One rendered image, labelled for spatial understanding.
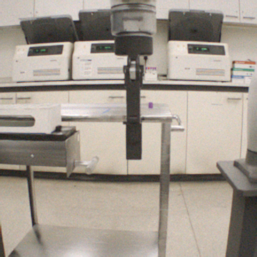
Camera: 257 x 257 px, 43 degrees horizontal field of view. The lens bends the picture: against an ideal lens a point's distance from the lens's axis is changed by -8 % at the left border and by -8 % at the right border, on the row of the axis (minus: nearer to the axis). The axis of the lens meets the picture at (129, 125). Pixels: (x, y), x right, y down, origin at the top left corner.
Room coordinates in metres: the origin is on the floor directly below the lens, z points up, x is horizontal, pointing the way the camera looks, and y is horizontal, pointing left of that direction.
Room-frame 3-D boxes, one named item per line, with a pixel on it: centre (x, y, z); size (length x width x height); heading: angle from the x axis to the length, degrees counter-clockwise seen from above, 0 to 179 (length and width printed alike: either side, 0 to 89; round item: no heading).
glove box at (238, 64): (3.37, -1.18, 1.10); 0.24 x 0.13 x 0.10; 86
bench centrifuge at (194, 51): (3.24, -0.63, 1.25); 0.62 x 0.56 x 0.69; 177
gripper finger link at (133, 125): (0.63, -0.01, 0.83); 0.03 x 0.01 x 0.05; 177
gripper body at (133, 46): (0.67, -0.01, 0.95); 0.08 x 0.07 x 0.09; 177
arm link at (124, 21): (0.67, -0.01, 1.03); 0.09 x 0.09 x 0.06
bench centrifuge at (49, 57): (3.31, 0.80, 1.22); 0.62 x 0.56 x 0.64; 175
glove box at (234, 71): (3.37, -1.15, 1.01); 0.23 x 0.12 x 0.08; 87
